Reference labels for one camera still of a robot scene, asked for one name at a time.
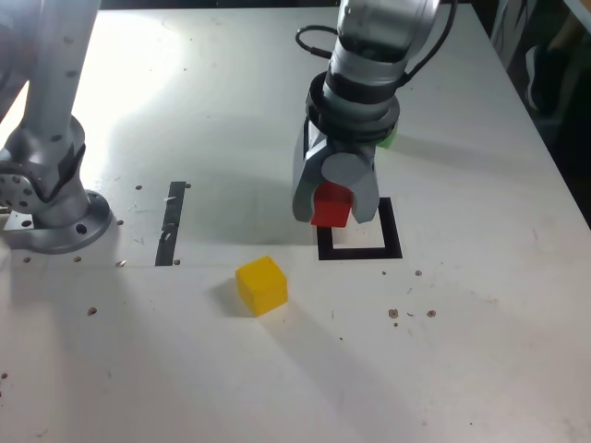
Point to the red cube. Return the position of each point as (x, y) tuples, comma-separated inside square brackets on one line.
[(330, 212)]

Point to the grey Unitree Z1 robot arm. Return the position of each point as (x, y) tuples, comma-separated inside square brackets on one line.
[(51, 92)]

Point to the dark shoe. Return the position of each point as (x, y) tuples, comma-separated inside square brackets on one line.
[(545, 78)]

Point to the white patterned panel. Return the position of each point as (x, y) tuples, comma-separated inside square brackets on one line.
[(505, 27)]

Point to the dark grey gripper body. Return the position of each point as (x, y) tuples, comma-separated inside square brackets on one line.
[(353, 147)]

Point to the green cube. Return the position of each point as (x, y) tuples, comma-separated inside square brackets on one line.
[(389, 140)]

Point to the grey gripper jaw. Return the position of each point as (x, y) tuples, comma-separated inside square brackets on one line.
[(302, 184), (365, 184)]

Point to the black tape strip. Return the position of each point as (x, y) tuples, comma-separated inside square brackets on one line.
[(173, 207)]

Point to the yellow cube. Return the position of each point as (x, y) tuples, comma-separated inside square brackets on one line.
[(261, 288)]

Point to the square black tape outline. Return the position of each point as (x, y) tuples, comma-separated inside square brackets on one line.
[(360, 254)]

